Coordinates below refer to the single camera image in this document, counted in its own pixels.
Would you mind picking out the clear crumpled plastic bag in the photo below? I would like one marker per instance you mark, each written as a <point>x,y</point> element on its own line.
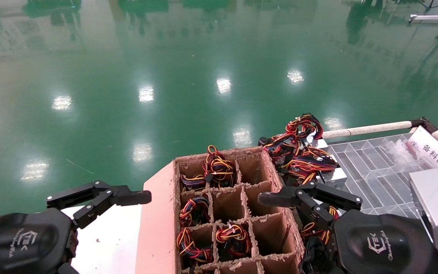
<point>403,152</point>

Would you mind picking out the white metal stand base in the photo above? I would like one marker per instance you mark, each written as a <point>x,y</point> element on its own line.
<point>428,17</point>

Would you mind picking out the brown divided cardboard box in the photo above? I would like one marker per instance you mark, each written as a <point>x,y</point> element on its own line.
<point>158,228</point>

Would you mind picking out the clear acrylic divided tray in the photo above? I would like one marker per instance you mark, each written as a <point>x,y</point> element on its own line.
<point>363,167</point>

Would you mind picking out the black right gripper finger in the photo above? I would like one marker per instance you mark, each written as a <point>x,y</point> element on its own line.
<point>276,199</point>

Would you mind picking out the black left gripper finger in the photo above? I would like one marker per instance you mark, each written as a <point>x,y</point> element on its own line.
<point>135,197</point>

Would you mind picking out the black pipe corner joint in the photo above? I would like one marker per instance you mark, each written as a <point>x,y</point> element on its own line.
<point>424,122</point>

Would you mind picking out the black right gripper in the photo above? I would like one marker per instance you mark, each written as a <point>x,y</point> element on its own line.
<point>378,243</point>

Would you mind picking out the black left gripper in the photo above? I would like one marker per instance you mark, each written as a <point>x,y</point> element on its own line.
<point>13,243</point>

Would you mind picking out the white sign with Chinese text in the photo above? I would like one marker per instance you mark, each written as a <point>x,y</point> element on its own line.
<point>432,152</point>

